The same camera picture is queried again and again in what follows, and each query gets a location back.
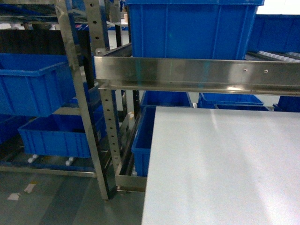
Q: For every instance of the blue bin left shelf lower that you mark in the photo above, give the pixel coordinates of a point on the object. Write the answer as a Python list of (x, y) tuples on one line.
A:
[(56, 135)]

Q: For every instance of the blue bin shelf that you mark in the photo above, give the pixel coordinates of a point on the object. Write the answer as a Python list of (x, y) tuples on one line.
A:
[(34, 84), (56, 135)]

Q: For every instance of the blue bin left shelf upper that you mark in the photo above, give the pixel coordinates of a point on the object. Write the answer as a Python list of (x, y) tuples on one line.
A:
[(34, 84)]

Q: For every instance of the blue bin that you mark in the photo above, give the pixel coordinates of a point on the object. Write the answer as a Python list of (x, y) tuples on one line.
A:
[(275, 33), (192, 29), (152, 98), (231, 102), (288, 104), (142, 141)]

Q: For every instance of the blue bin lower far left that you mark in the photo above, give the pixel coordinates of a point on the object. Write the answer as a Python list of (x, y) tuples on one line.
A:
[(142, 141)]

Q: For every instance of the blue bin lower centre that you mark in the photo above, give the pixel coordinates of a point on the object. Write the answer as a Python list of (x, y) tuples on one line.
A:
[(231, 102)]

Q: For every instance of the blue bin upper left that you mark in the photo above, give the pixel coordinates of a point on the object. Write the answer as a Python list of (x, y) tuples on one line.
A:
[(192, 29)]

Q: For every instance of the blue bin lower right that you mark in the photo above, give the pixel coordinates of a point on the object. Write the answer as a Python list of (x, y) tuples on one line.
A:
[(288, 104)]

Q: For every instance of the blue bin upper centre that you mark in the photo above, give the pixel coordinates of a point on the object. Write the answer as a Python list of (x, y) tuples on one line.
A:
[(275, 33)]

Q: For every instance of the stainless steel shelf rail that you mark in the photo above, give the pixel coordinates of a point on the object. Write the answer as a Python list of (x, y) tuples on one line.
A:
[(215, 76)]

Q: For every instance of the steel rack upright post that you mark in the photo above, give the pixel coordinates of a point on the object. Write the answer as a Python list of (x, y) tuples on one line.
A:
[(66, 21)]

